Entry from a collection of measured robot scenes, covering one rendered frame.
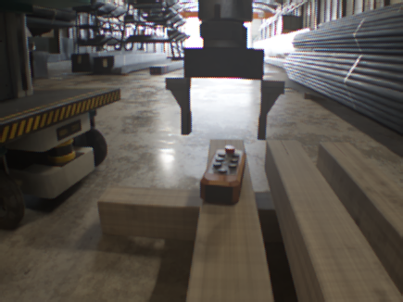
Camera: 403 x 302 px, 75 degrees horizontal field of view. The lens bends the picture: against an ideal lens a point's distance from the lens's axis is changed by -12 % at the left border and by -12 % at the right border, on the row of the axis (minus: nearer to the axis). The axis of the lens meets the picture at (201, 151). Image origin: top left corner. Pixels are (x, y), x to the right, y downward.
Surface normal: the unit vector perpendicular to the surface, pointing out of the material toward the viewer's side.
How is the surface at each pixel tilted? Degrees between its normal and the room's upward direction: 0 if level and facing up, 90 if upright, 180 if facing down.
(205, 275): 0
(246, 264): 0
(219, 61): 90
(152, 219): 90
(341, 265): 0
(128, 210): 90
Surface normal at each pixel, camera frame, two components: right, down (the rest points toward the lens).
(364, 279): 0.00, -0.95
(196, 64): -0.21, 0.32
